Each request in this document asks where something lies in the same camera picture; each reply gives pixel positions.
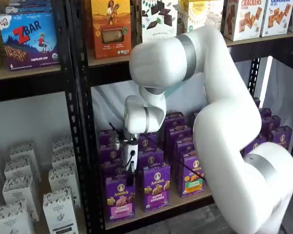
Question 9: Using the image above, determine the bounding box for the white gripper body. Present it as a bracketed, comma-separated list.
[121, 134, 139, 168]

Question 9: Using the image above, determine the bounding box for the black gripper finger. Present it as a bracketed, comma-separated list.
[125, 161, 136, 187]

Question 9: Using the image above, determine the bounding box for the purple Annie's box pink patch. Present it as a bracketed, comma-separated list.
[105, 176, 137, 223]

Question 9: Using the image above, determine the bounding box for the purple Annie's bunny grahams box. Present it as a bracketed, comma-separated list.
[138, 162, 172, 213]

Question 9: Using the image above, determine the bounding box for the black metal shelf rack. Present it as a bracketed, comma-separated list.
[64, 0, 293, 234]
[0, 0, 87, 234]

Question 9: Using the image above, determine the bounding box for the purple Annie's box green patch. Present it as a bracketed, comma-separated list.
[178, 148, 209, 199]

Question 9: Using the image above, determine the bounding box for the orange box with woman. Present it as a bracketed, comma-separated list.
[90, 0, 133, 60]

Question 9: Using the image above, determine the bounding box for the white chocolate squares box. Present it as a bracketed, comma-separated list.
[141, 0, 179, 44]

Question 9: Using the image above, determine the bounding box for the purple Z Bar box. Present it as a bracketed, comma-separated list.
[0, 12, 61, 72]

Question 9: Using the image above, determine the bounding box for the yellow white Simple Mills box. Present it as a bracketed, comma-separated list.
[177, 0, 226, 34]

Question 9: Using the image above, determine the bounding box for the blue snack box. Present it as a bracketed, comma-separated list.
[4, 0, 53, 16]

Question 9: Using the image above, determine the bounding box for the white crackers box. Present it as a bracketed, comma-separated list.
[223, 0, 270, 42]
[259, 0, 293, 38]

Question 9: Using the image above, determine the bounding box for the white backdrop sheet teal stripe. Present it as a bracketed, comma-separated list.
[91, 55, 293, 153]

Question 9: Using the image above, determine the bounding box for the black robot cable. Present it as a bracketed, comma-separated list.
[181, 162, 208, 182]

